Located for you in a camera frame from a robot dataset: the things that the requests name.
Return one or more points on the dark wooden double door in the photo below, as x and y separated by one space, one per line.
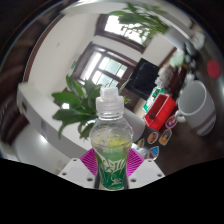
105 71

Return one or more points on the green plant in white pot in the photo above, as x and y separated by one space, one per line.
146 21
71 115

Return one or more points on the brown box of small items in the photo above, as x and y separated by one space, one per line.
165 76

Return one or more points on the clear green-label drink bottle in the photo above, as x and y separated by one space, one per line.
111 143

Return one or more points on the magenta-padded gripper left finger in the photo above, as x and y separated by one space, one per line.
75 171

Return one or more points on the white ceramic mug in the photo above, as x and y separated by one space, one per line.
196 108

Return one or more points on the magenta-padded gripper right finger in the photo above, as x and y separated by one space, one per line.
146 171

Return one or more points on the dark-framed window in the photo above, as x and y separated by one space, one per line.
116 28

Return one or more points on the green flat box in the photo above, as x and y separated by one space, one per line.
151 98

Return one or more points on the red plastic box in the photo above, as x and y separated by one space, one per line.
160 111

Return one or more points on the flat round red coaster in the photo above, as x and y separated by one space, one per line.
213 69

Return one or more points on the black chair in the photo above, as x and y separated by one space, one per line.
143 78

